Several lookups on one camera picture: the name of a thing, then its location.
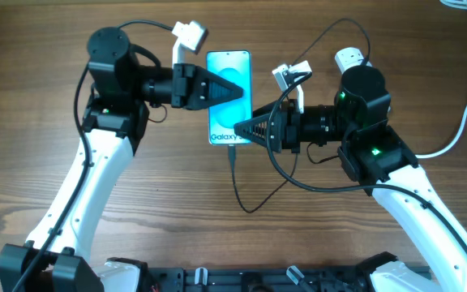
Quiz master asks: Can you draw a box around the right black camera cable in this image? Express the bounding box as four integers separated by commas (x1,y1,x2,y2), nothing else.
265,71,467,289

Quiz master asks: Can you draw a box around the black USB charging cable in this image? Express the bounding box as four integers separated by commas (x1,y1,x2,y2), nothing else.
227,17,372,214

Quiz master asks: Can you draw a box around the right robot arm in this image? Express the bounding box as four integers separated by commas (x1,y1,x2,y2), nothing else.
234,65,467,291

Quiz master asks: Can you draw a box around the black camera cable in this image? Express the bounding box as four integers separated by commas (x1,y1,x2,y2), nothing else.
265,71,467,289
10,19,176,292

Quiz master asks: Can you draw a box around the turquoise screen Galaxy smartphone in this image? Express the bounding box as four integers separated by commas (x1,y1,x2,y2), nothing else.
206,50,253,145

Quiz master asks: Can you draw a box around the left black camera cable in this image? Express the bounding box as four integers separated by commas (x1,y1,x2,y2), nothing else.
10,19,176,292

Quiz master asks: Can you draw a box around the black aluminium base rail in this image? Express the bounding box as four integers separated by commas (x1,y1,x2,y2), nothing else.
140,266,374,292

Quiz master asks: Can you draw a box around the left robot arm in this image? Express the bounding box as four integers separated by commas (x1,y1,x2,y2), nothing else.
0,21,242,291

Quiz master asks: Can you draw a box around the white power strip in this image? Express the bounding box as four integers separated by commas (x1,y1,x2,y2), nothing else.
334,47,365,74

